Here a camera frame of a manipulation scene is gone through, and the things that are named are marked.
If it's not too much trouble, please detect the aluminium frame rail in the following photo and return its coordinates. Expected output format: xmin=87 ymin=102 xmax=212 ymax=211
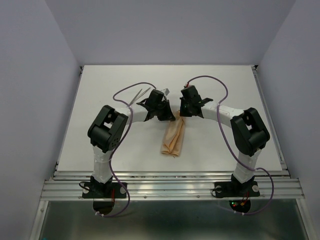
xmin=40 ymin=170 xmax=305 ymax=201

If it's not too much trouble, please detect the silver metal spoon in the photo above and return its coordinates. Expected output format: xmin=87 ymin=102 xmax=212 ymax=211
xmin=129 ymin=87 xmax=151 ymax=106

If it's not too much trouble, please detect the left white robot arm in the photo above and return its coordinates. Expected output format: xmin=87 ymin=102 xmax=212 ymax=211
xmin=87 ymin=88 xmax=176 ymax=197

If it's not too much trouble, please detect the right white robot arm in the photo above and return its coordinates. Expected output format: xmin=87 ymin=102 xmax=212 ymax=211
xmin=180 ymin=85 xmax=270 ymax=195

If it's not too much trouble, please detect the orange cloth napkin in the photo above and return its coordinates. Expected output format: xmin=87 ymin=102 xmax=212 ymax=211
xmin=160 ymin=110 xmax=186 ymax=158

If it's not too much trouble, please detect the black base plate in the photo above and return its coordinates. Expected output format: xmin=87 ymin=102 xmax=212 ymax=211
xmin=211 ymin=181 xmax=261 ymax=199
xmin=79 ymin=181 xmax=127 ymax=199

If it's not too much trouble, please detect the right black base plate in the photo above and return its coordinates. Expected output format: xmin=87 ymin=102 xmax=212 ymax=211
xmin=211 ymin=181 xmax=261 ymax=199

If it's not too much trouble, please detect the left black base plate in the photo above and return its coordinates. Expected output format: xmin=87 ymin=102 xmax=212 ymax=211
xmin=79 ymin=181 xmax=127 ymax=199

